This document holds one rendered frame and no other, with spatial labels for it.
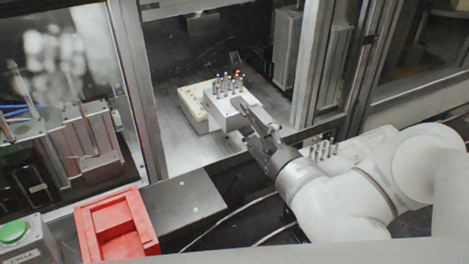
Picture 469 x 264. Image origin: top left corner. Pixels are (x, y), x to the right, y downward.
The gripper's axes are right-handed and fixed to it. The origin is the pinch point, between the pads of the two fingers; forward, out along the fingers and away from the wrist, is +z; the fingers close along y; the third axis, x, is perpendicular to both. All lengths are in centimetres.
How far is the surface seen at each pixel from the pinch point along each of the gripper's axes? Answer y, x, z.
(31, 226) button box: -1.2, 44.5, -9.2
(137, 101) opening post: 10.2, 21.9, 1.2
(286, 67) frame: -3.1, -24.9, 17.8
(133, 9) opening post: 27.4, 19.4, 1.2
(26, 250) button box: -2.8, 46.0, -12.1
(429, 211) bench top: -36, -49, -25
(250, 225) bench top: -35.9, -0.5, -5.7
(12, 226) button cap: -0.2, 46.9, -8.7
